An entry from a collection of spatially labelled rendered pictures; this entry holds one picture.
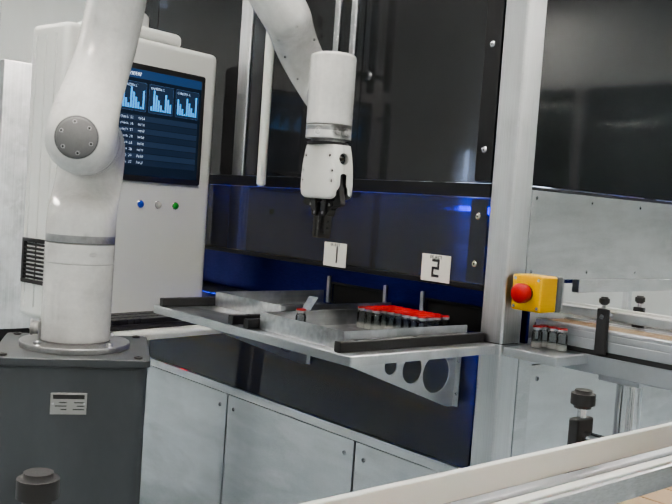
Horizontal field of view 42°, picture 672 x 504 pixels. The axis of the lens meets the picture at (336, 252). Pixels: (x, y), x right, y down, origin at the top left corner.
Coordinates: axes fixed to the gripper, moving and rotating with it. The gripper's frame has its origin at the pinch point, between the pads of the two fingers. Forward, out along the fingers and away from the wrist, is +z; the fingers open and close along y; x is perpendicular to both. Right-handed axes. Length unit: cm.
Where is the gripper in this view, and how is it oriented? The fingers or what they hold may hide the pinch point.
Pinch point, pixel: (322, 226)
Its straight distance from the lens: 160.7
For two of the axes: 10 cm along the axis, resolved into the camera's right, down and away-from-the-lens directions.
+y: -6.5, -0.8, 7.5
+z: -0.7, 10.0, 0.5
